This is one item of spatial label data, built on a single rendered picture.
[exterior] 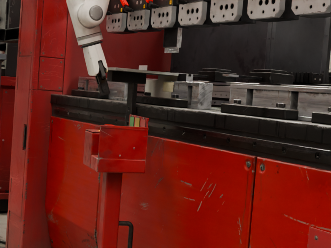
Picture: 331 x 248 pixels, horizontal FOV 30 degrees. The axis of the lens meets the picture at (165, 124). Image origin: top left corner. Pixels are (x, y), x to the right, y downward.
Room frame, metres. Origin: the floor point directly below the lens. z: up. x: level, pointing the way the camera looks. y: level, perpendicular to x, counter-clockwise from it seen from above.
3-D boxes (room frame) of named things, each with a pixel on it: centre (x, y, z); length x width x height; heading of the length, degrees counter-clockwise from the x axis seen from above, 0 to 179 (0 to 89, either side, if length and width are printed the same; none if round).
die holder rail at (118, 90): (2.88, 0.29, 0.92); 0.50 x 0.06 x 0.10; 32
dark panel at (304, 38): (2.88, -0.31, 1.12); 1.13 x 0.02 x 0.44; 32
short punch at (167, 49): (2.41, 0.00, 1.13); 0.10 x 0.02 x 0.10; 32
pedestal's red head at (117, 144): (2.04, 0.16, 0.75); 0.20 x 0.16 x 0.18; 21
